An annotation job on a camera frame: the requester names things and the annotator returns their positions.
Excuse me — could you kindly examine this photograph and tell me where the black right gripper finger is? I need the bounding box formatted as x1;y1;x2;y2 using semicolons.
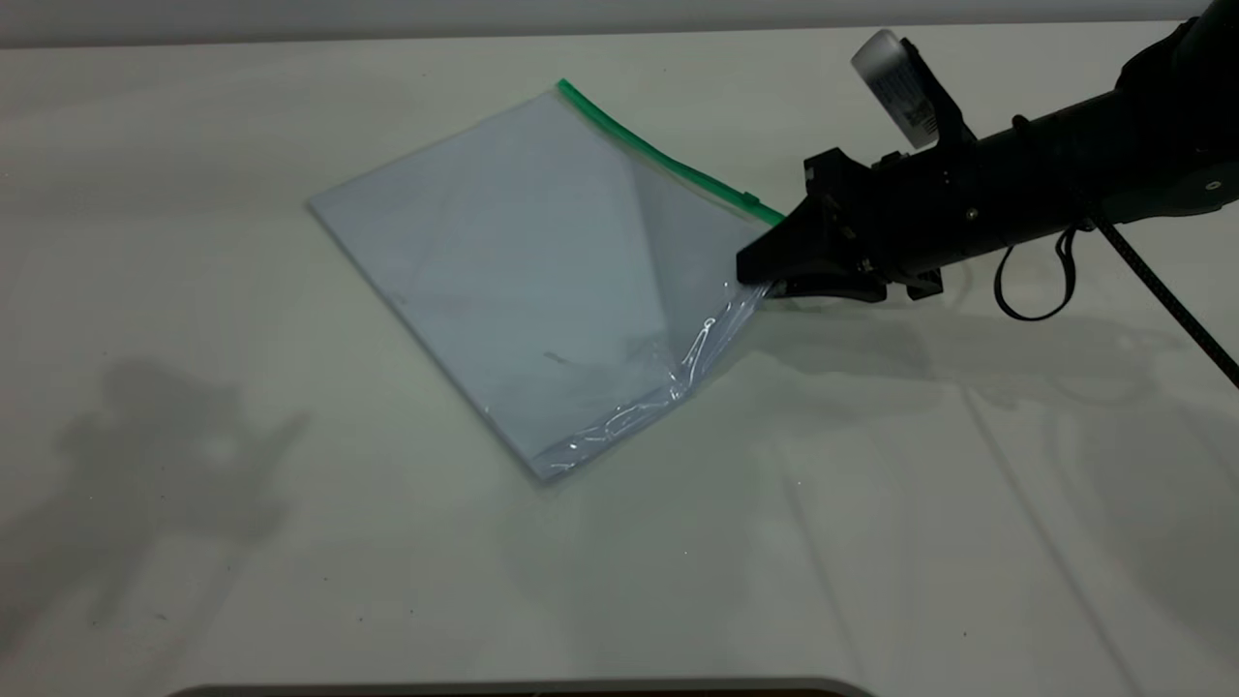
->
770;270;888;303
736;197;859;286

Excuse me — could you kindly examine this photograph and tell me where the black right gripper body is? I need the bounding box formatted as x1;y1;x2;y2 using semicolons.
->
803;145;990;297

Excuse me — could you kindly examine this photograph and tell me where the transparent bag with green zipper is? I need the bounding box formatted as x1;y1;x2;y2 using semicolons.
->
308;79;787;483

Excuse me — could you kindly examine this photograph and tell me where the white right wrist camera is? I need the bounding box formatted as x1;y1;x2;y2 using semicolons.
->
850;29;974;151

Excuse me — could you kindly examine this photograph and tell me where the black braided cable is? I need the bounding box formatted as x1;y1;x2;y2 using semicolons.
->
994;215;1239;388

